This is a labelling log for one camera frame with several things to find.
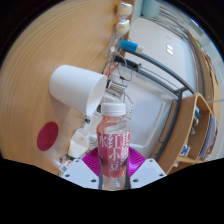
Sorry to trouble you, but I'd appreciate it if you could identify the metal cup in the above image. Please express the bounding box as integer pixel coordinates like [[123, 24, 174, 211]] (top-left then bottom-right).
[[107, 79, 128, 93]]

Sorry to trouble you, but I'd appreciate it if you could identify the white paper cup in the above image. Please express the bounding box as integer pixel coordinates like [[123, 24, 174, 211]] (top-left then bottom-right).
[[48, 64, 109, 117]]

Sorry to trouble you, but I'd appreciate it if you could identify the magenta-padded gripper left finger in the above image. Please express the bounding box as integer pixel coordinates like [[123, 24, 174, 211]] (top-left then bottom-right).
[[61, 146, 101, 190]]

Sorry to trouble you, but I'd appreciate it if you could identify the grey metal desk frame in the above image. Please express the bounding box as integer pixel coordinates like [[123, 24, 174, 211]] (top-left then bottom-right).
[[124, 49, 196, 161]]

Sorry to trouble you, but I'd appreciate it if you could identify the wooden shelf unit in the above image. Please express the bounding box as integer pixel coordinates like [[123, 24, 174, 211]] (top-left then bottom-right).
[[156, 93, 219, 174]]

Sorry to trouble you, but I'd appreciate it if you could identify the flat round red coaster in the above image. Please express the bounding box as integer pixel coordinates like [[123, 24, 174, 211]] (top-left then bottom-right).
[[36, 121, 60, 152]]

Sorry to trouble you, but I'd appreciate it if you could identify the small round white object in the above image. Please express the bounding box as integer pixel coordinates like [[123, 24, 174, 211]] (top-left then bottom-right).
[[114, 18, 131, 34], [116, 1, 134, 16]]

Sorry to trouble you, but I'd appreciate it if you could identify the teal pillow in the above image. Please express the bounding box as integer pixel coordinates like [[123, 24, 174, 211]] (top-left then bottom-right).
[[141, 0, 161, 18]]

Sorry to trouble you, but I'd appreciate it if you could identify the clear pink-labelled drink bottle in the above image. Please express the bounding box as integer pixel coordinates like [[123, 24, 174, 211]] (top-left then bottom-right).
[[96, 102, 130, 191]]

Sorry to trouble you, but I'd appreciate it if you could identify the blue white-capped bottle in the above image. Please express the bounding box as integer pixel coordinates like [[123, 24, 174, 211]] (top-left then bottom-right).
[[118, 38, 145, 54]]

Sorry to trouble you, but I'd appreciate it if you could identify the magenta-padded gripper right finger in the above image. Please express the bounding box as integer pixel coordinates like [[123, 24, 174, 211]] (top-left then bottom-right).
[[126, 147, 167, 189]]

